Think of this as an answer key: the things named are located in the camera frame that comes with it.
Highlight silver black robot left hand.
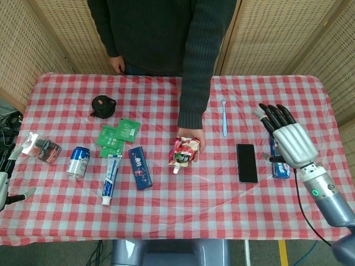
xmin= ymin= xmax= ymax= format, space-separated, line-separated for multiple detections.
xmin=0 ymin=143 xmax=37 ymax=213

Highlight person right hand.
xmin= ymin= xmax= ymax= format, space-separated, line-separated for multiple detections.
xmin=107 ymin=55 xmax=126 ymax=75

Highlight silver black robot right hand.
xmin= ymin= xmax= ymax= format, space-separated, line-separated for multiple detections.
xmin=253 ymin=103 xmax=319 ymax=169

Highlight person left hand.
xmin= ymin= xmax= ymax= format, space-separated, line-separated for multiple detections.
xmin=177 ymin=127 xmax=206 ymax=155

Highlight red lychee jelly pouch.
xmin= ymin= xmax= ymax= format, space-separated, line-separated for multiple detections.
xmin=168 ymin=136 xmax=201 ymax=175

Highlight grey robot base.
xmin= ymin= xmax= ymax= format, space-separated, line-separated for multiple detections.
xmin=110 ymin=238 xmax=231 ymax=266

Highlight person right forearm dark sleeve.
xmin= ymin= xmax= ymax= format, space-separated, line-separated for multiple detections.
xmin=94 ymin=16 xmax=123 ymax=58

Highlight person left forearm dark sleeve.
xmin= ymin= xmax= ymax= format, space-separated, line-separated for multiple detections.
xmin=177 ymin=41 xmax=225 ymax=130

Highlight person torso dark sweater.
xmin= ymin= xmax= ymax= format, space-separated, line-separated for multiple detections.
xmin=87 ymin=0 xmax=238 ymax=77

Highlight clear dark snack packet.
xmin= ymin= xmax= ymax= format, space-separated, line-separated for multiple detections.
xmin=23 ymin=132 xmax=63 ymax=166

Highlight red white checkered tablecloth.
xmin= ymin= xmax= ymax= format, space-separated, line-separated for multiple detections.
xmin=0 ymin=72 xmax=346 ymax=247

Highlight blue cookie box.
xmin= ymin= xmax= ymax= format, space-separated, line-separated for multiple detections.
xmin=269 ymin=135 xmax=292 ymax=178

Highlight light blue toothbrush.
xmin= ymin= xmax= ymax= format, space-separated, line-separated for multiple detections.
xmin=220 ymin=99 xmax=229 ymax=137

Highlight black cast iron teapot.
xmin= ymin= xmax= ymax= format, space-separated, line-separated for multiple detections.
xmin=90 ymin=95 xmax=117 ymax=119

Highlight black smartphone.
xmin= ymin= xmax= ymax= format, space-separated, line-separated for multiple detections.
xmin=236 ymin=143 xmax=259 ymax=184

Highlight dark blue long carton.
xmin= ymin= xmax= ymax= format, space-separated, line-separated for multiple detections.
xmin=128 ymin=146 xmax=154 ymax=191

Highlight green sachet with barcode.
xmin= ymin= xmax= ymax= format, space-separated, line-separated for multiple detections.
xmin=114 ymin=118 xmax=140 ymax=143

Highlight green tea sachet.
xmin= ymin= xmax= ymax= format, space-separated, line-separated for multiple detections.
xmin=99 ymin=146 xmax=123 ymax=158
xmin=95 ymin=124 xmax=124 ymax=149

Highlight blue white milk can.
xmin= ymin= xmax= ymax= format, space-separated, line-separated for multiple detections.
xmin=66 ymin=146 xmax=92 ymax=178

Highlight woven folding screen panel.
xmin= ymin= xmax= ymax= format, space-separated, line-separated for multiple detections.
xmin=216 ymin=0 xmax=333 ymax=76
xmin=288 ymin=0 xmax=355 ymax=167
xmin=0 ymin=0 xmax=73 ymax=111

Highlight blue white toothpaste tube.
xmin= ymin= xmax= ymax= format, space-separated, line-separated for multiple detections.
xmin=100 ymin=154 xmax=123 ymax=206

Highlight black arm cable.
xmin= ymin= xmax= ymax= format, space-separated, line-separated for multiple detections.
xmin=293 ymin=168 xmax=333 ymax=247

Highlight black floor cable bundle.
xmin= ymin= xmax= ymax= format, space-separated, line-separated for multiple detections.
xmin=0 ymin=99 xmax=24 ymax=156

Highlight blue floor cable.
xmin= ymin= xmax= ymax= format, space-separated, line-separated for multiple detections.
xmin=291 ymin=239 xmax=320 ymax=266

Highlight black floor cables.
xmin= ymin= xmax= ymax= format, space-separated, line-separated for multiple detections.
xmin=84 ymin=240 xmax=113 ymax=266

